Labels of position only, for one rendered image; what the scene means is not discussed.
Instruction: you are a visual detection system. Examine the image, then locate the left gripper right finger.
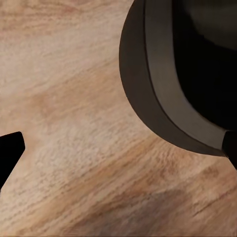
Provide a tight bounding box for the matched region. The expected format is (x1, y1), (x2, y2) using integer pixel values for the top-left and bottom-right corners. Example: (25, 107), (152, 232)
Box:
(222, 131), (237, 170)

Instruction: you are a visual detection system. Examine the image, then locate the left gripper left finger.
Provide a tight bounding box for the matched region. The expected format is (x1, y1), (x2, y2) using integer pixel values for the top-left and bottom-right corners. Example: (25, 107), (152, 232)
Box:
(0, 132), (25, 189)

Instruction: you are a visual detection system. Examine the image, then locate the cauldron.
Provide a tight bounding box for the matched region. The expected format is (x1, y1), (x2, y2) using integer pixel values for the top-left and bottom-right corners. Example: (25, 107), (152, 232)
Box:
(119, 0), (237, 157)

